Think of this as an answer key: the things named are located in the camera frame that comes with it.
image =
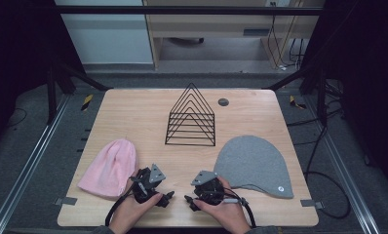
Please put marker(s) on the black horizontal frame bar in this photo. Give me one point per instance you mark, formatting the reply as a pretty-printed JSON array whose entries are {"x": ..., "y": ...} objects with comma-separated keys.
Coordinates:
[{"x": 182, "y": 10}]

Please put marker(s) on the person's right hand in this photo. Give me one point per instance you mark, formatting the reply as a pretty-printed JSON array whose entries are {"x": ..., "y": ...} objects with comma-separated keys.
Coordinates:
[{"x": 227, "y": 216}]

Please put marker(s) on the white cabinet panel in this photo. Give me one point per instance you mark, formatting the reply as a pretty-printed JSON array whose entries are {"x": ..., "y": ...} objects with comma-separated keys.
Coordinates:
[{"x": 107, "y": 39}]

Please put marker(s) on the aluminium floor rail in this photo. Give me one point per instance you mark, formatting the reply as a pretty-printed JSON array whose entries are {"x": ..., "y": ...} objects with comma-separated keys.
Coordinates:
[
  {"x": 29, "y": 162},
  {"x": 344, "y": 169}
]

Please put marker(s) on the yellow black striped tape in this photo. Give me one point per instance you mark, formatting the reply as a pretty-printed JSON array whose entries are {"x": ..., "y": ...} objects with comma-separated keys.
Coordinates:
[
  {"x": 87, "y": 102},
  {"x": 295, "y": 102}
]

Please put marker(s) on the pink knit beanie hat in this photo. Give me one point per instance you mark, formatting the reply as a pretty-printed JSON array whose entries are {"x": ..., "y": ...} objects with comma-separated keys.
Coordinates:
[{"x": 109, "y": 169}]

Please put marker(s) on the black metal stand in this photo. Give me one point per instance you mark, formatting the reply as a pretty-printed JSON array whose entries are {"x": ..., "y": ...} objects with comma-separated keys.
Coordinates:
[
  {"x": 312, "y": 81},
  {"x": 68, "y": 78}
]

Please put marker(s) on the gray round table grommet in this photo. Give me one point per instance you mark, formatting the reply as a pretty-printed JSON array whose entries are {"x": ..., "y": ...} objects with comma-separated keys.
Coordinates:
[{"x": 223, "y": 102}]

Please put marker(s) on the gray tape strip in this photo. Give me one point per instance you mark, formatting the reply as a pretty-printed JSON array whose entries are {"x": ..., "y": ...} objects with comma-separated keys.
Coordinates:
[
  {"x": 311, "y": 203},
  {"x": 66, "y": 201}
]

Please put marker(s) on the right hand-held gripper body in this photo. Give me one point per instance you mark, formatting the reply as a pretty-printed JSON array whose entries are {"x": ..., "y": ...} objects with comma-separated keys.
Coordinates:
[{"x": 210, "y": 190}]

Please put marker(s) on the gray knit beanie hat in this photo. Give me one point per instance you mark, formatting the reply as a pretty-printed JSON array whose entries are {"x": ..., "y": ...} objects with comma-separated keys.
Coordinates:
[{"x": 253, "y": 162}]

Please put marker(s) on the black curtain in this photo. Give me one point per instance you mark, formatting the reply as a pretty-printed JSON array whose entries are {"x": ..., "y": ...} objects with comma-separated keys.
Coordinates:
[
  {"x": 16, "y": 48},
  {"x": 364, "y": 65}
]

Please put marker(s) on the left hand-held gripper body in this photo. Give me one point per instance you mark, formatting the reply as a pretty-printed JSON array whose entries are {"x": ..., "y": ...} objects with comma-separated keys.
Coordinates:
[{"x": 146, "y": 188}]

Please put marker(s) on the person's left hand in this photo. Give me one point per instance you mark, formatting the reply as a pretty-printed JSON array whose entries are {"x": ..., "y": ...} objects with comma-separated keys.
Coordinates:
[{"x": 127, "y": 214}]

